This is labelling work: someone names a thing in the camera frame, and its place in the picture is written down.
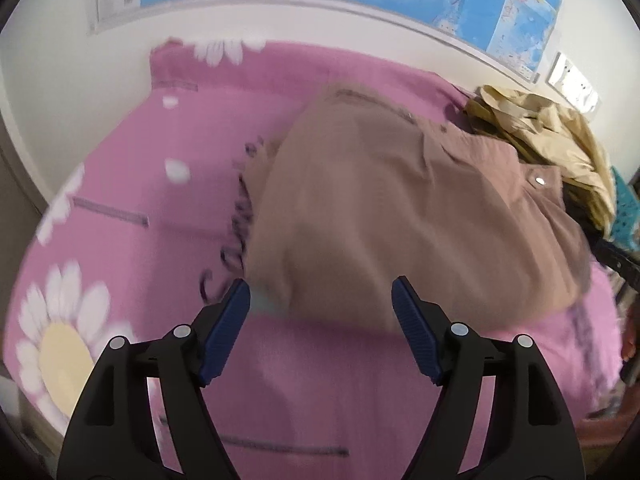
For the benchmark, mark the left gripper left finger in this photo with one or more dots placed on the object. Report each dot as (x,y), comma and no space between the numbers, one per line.
(112,435)

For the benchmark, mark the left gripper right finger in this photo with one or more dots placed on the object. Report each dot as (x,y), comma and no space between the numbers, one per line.
(500,413)

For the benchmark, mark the dusty pink coat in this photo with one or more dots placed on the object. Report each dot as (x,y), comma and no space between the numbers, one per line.
(360,191)

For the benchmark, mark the person's right hand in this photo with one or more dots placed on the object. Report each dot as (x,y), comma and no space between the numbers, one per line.
(629,346)

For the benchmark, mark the teal perforated plastic basket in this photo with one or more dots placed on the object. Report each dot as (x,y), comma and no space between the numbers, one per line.
(625,228)

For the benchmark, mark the cream yellow garment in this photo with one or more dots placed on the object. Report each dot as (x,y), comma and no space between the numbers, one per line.
(545,132)

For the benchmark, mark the pink daisy bed sheet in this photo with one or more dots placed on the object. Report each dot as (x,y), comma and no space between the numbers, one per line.
(125,243)

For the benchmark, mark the white wall socket panel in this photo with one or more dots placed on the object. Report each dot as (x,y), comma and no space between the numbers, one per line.
(573,85)

